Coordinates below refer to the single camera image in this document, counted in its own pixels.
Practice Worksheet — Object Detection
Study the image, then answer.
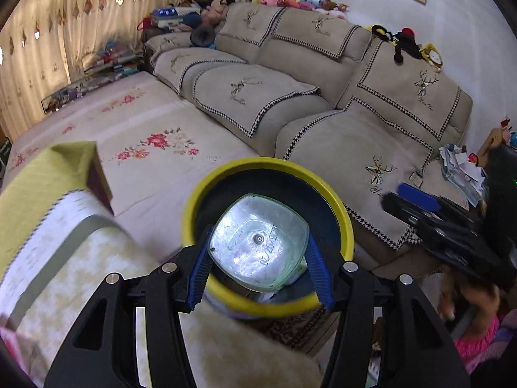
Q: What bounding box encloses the pink patterned sleeve forearm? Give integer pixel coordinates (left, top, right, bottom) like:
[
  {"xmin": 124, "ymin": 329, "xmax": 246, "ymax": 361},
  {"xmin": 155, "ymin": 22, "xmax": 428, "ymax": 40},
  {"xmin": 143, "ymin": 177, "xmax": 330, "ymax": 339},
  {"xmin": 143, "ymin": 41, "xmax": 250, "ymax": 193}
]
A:
[{"xmin": 454, "ymin": 309, "xmax": 517, "ymax": 375}]

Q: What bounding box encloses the yellow rimmed dark trash bin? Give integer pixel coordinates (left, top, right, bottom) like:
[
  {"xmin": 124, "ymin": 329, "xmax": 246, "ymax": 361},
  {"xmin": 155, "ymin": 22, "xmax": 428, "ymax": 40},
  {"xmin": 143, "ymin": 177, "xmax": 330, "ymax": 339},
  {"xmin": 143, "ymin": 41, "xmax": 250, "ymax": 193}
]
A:
[{"xmin": 181, "ymin": 157, "xmax": 354, "ymax": 319}]

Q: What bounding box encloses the person right hand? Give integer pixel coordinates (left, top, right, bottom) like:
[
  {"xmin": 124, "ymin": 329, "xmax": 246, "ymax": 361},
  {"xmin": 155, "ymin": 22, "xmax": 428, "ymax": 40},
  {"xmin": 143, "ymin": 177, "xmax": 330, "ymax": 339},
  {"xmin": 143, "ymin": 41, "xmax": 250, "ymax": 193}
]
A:
[{"xmin": 437, "ymin": 271, "xmax": 501, "ymax": 340}]

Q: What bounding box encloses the pile of crumpled paper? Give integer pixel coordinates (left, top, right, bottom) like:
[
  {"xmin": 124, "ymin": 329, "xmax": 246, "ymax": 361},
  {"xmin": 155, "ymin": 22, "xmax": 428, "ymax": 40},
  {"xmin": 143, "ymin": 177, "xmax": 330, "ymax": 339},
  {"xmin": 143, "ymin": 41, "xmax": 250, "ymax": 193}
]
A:
[{"xmin": 439, "ymin": 144, "xmax": 486, "ymax": 207}]

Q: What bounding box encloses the floral white mattress pad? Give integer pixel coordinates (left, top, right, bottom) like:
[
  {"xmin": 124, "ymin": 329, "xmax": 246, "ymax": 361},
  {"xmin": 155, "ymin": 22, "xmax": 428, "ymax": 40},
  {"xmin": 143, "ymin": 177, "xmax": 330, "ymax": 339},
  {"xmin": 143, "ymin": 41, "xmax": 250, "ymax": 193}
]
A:
[{"xmin": 5, "ymin": 73, "xmax": 256, "ymax": 259}]

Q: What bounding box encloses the black mouse plush toy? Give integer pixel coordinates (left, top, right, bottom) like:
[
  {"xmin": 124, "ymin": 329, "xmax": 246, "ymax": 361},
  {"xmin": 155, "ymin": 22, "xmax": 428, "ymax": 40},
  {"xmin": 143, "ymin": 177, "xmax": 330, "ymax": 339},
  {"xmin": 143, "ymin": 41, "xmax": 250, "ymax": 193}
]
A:
[{"xmin": 370, "ymin": 25, "xmax": 423, "ymax": 66}]

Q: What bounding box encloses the beige sectional sofa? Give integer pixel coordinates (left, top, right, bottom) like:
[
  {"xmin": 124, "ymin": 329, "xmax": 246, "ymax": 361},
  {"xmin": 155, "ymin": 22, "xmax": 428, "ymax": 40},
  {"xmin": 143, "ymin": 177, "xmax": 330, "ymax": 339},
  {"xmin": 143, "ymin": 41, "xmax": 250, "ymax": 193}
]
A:
[{"xmin": 144, "ymin": 3, "xmax": 473, "ymax": 278}]

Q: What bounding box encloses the dark neck pillow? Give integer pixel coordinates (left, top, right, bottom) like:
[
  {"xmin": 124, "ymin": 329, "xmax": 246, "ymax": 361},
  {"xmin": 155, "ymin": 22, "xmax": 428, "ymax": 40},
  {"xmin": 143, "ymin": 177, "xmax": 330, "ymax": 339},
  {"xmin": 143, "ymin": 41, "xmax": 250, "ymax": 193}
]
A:
[{"xmin": 190, "ymin": 25, "xmax": 216, "ymax": 48}]

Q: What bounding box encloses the pile of plush toys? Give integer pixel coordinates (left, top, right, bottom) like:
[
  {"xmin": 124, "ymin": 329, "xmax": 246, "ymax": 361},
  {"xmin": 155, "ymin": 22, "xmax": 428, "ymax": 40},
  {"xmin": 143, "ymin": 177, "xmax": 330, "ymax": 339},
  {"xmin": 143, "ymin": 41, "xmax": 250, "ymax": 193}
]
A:
[{"xmin": 200, "ymin": 0, "xmax": 349, "ymax": 26}]

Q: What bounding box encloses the beige embroidered curtain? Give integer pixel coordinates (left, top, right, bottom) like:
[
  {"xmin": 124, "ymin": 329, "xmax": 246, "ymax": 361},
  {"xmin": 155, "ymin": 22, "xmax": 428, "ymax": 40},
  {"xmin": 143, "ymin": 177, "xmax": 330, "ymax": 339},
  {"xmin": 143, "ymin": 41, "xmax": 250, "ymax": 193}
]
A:
[{"xmin": 1, "ymin": 0, "xmax": 180, "ymax": 140}]

